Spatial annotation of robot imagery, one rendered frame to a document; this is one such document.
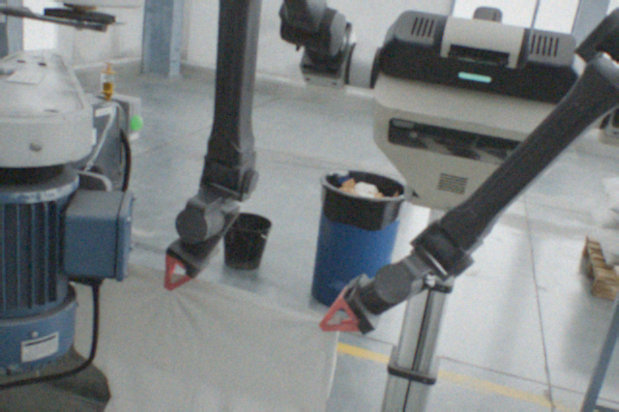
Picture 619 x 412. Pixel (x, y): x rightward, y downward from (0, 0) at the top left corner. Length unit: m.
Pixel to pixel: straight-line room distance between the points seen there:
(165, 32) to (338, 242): 6.86
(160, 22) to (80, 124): 9.06
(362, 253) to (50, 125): 2.68
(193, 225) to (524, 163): 0.49
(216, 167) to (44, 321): 0.37
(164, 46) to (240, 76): 8.88
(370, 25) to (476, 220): 8.22
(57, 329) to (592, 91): 0.71
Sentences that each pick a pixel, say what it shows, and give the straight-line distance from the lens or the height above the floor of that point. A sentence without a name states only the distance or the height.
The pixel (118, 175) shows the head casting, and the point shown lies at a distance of 1.35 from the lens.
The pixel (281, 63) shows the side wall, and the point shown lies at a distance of 9.45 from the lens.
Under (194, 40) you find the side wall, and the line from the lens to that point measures 9.90.
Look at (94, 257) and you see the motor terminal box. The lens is 0.84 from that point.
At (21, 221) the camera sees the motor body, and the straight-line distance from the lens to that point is 0.83.
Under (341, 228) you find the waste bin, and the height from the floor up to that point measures 0.46.
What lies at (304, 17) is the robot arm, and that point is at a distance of 1.18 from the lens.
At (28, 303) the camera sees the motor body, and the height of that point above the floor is 1.19.
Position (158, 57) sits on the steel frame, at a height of 0.27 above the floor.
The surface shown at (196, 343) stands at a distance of 1.23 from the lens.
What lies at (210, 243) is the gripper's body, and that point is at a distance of 1.12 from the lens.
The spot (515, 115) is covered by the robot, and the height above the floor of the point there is 1.40.
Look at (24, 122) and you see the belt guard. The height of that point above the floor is 1.41.
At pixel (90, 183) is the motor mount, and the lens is 0.93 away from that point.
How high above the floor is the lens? 1.60
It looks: 19 degrees down
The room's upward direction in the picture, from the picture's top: 8 degrees clockwise
